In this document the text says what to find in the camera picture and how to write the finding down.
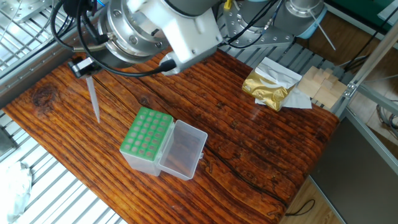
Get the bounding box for light wooden blocks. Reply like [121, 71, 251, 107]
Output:
[297, 65, 348, 109]

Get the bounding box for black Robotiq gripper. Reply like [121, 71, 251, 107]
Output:
[67, 49, 147, 79]

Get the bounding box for thin black cord loop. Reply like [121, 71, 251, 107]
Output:
[284, 198, 316, 217]

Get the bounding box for wood grain table mat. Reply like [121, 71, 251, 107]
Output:
[2, 46, 340, 224]

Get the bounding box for silver perforated mounting plate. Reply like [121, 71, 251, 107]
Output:
[0, 0, 52, 24]

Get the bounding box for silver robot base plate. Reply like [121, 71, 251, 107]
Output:
[223, 6, 296, 49]

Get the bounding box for clear pipette box green rack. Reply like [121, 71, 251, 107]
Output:
[119, 106, 208, 181]

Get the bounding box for white crumpled tissue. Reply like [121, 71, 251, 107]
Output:
[0, 161, 34, 224]

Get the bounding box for gold tissue pack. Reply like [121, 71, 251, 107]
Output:
[241, 57, 313, 112]

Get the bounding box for large clear pipette tip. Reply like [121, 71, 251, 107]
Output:
[85, 75, 101, 124]

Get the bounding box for thin white cable tie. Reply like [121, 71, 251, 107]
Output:
[308, 11, 337, 52]

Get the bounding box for aluminium frame profile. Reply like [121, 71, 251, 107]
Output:
[331, 20, 398, 177]

